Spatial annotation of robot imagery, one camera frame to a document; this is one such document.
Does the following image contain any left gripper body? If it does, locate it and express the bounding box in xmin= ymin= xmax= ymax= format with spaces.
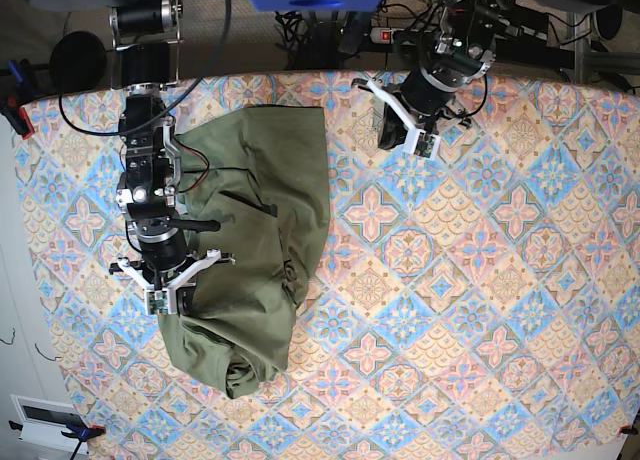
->
xmin=400 ymin=68 xmax=457 ymax=125

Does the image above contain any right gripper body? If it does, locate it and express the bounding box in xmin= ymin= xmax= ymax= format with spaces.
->
xmin=135 ymin=229 xmax=195 ymax=285

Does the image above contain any green t-shirt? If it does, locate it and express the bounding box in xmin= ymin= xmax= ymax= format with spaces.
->
xmin=158 ymin=105 xmax=331 ymax=399

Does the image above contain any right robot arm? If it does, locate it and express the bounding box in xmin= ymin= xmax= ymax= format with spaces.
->
xmin=110 ymin=0 xmax=223 ymax=316

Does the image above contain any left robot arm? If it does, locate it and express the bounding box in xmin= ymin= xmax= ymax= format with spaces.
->
xmin=365 ymin=0 xmax=516 ymax=157

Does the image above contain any white power strip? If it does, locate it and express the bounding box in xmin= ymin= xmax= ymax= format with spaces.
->
xmin=369 ymin=27 xmax=404 ymax=45

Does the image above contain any blue orange clamp lower left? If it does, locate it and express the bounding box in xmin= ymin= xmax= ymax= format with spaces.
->
xmin=9 ymin=421 xmax=106 ymax=459

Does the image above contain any blue orange clamp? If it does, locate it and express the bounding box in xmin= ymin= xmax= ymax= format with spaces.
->
xmin=1 ymin=59 xmax=35 ymax=139
xmin=9 ymin=421 xmax=106 ymax=459

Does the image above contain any patterned tablecloth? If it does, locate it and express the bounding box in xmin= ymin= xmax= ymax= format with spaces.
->
xmin=9 ymin=73 xmax=639 ymax=459

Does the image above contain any blue orange clamp upper left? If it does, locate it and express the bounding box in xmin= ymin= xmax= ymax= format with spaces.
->
xmin=1 ymin=59 xmax=35 ymax=139

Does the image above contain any orange clamp lower right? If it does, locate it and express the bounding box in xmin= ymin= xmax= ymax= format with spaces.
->
xmin=619 ymin=425 xmax=639 ymax=436

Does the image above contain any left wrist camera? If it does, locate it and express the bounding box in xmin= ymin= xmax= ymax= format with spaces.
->
xmin=403 ymin=129 xmax=441 ymax=161

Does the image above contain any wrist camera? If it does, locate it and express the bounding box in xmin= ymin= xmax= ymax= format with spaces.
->
xmin=144 ymin=288 xmax=179 ymax=315
xmin=403 ymin=129 xmax=441 ymax=161

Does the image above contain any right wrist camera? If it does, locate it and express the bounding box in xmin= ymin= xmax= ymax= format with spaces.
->
xmin=144 ymin=288 xmax=179 ymax=315

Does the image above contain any white wall box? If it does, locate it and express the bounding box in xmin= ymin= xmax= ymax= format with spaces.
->
xmin=10 ymin=394 xmax=84 ymax=453

